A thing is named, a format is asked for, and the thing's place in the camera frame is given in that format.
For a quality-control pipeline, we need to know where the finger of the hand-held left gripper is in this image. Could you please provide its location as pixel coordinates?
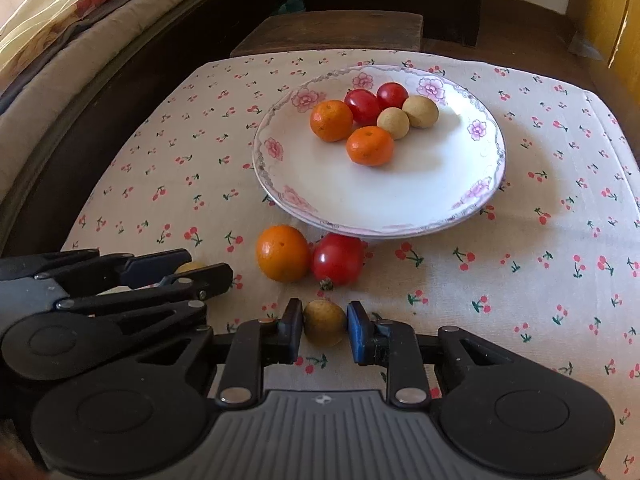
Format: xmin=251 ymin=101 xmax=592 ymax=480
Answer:
xmin=0 ymin=248 xmax=194 ymax=292
xmin=54 ymin=262 xmax=235 ymax=337

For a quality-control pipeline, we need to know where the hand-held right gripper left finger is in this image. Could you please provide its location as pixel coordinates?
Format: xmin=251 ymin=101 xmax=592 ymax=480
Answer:
xmin=134 ymin=298 xmax=305 ymax=405

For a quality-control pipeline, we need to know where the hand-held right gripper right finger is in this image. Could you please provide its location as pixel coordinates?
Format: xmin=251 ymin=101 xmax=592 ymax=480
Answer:
xmin=346 ymin=300 xmax=522 ymax=405

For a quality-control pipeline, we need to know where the red cherry tomato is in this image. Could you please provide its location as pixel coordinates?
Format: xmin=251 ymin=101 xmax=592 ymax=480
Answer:
xmin=375 ymin=81 xmax=410 ymax=110
xmin=311 ymin=232 xmax=365 ymax=291
xmin=343 ymin=88 xmax=382 ymax=126

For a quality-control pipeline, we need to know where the orange mandarin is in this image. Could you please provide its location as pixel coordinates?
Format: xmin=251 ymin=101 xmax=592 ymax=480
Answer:
xmin=255 ymin=224 xmax=311 ymax=283
xmin=309 ymin=99 xmax=355 ymax=143
xmin=346 ymin=125 xmax=396 ymax=167

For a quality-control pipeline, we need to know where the white floral rimmed plate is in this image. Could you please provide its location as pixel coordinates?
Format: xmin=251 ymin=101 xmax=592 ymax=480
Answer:
xmin=252 ymin=63 xmax=507 ymax=240

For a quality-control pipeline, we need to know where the cherry print tablecloth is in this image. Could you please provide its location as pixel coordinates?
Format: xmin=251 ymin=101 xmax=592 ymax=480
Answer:
xmin=59 ymin=49 xmax=640 ymax=480

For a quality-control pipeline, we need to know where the bed with pink bedding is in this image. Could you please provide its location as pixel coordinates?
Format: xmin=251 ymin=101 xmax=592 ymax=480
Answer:
xmin=0 ymin=0 xmax=261 ymax=131

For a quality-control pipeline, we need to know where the dark wooden stool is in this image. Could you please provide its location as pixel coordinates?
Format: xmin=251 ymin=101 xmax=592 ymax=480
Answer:
xmin=229 ymin=11 xmax=424 ymax=59

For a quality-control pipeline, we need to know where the floral quilt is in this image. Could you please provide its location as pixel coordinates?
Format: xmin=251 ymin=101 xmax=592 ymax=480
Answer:
xmin=0 ymin=0 xmax=198 ymax=68

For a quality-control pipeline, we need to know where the crumpled paper scrap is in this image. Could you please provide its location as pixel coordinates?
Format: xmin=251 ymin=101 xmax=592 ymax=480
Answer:
xmin=566 ymin=29 xmax=601 ymax=59

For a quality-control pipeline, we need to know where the light wooden wardrobe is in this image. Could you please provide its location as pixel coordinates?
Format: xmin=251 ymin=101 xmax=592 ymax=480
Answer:
xmin=574 ymin=0 xmax=640 ymax=92

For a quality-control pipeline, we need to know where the dark wooden bed frame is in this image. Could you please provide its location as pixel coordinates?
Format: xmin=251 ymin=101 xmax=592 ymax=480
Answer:
xmin=0 ymin=0 xmax=301 ymax=261

